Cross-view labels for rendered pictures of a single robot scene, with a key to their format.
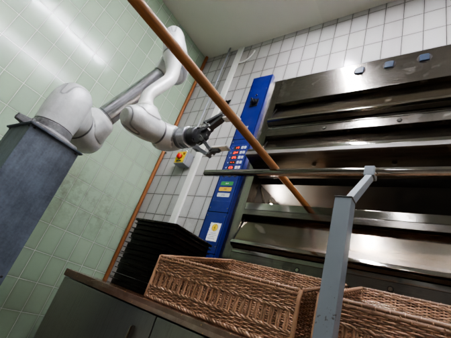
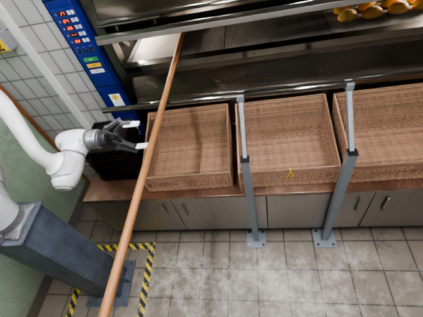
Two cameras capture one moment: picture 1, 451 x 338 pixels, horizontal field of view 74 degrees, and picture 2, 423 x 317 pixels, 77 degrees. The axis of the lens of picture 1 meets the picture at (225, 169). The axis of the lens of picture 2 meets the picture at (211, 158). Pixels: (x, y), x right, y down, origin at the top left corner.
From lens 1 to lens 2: 1.34 m
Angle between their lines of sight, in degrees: 77
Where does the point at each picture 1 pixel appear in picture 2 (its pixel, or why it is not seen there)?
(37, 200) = (65, 231)
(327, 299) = (248, 190)
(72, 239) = (22, 167)
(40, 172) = (51, 231)
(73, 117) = (9, 207)
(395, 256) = (249, 80)
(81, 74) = not seen: outside the picture
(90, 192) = not seen: outside the picture
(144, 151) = not seen: outside the picture
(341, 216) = (246, 168)
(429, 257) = (267, 75)
